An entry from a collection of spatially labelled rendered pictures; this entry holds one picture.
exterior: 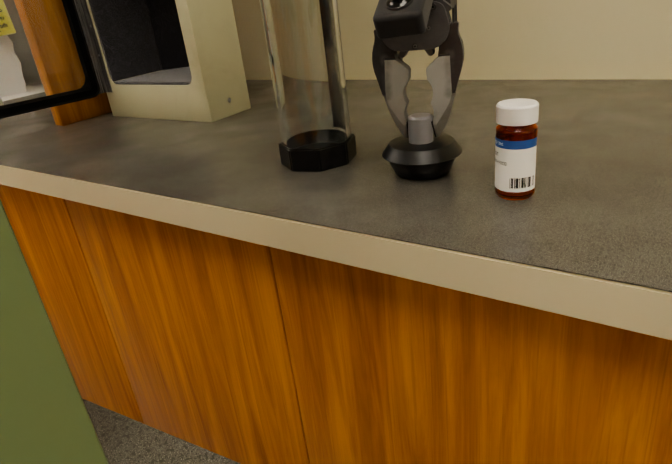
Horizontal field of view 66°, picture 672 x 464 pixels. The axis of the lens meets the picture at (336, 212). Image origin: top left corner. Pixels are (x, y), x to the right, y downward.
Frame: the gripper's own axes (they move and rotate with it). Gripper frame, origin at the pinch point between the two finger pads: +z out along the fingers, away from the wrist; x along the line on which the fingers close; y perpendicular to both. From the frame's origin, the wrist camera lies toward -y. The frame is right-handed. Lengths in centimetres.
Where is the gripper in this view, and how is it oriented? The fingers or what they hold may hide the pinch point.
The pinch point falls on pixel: (420, 127)
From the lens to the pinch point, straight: 60.1
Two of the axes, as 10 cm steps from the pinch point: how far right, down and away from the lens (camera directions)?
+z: 1.1, 9.1, 4.0
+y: 3.1, -4.2, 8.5
